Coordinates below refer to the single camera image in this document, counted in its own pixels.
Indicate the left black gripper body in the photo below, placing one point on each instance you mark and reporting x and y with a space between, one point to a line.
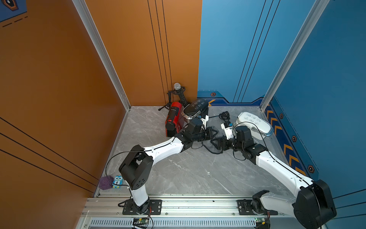
208 136

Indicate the aluminium mounting rail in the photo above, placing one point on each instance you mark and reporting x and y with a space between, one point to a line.
178 212

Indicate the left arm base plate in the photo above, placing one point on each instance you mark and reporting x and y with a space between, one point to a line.
150 207

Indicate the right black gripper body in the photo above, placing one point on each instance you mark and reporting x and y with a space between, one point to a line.
226 144

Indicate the right green circuit board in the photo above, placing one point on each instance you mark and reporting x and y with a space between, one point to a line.
262 223

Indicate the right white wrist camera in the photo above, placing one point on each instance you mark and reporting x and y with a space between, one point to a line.
228 129

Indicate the red coffee machine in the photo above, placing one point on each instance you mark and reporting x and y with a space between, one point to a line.
174 122

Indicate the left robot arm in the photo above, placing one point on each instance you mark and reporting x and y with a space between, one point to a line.
136 167

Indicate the green circuit board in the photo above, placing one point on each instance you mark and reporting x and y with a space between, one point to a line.
262 223
140 223

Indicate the white coffee machine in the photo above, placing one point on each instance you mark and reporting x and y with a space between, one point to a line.
260 128

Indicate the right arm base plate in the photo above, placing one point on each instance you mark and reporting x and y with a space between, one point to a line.
251 207

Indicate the blue owl toy block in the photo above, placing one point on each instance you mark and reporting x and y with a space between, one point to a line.
118 182

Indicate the black coffee machine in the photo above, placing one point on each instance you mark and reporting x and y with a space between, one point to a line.
198 107

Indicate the grey blue cleaning cloth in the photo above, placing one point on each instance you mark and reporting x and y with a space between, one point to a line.
209 146

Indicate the left green circuit board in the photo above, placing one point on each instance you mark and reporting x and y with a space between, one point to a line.
140 223

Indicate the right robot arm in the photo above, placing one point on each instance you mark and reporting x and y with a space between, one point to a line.
312 202

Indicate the purple cube toy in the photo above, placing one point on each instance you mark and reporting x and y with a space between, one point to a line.
106 182

